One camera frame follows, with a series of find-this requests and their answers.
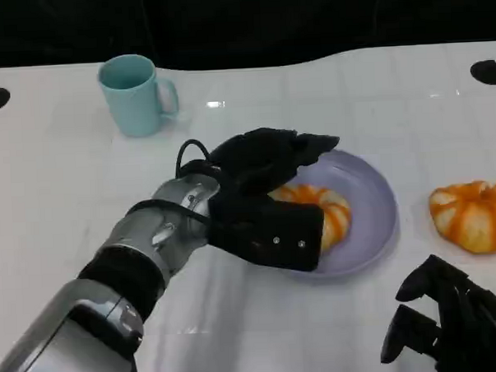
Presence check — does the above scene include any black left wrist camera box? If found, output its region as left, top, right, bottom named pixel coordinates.
left=206, top=188, right=327, bottom=276

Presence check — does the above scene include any lilac plate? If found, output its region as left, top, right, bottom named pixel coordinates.
left=271, top=146, right=402, bottom=281

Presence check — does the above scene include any orange and white bread roll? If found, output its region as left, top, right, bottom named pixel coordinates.
left=427, top=179, right=496, bottom=257
left=267, top=182, right=354, bottom=254

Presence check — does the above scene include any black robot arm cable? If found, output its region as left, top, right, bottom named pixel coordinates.
left=124, top=137, right=226, bottom=229

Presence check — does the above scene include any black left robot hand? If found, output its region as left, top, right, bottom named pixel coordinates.
left=206, top=123, right=343, bottom=199

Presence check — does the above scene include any pale green mug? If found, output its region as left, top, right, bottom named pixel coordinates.
left=96, top=52, right=181, bottom=140

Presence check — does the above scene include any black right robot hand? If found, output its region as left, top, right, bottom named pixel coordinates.
left=375, top=251, right=496, bottom=372

